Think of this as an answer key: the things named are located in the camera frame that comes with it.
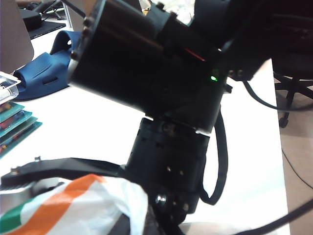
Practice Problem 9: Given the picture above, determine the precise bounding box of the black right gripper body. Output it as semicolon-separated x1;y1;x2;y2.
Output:
126;117;211;216

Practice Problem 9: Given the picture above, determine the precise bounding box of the black office chair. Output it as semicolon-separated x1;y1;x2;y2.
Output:
270;13;313;129

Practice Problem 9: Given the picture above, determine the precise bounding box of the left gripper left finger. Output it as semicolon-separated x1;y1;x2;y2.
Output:
109;213;133;235

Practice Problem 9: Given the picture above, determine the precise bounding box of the brown desk partition panel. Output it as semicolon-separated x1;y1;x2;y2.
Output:
0;0;34;74

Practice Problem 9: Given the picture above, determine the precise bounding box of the blue rubber slipper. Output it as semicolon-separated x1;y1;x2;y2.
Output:
49;30;83;56
13;52;82;100

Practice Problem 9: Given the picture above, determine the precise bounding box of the white printed plastic shopping bag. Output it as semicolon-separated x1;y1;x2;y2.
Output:
0;173;149;235

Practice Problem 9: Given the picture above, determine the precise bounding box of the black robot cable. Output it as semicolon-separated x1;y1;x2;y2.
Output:
243;80;313;113
199;107;230;206
233;202;313;235

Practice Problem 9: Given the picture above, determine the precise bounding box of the clear plastic box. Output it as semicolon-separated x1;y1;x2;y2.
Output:
0;71;22;105

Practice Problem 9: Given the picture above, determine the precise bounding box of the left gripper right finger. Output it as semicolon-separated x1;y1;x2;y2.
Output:
146;209;162;235

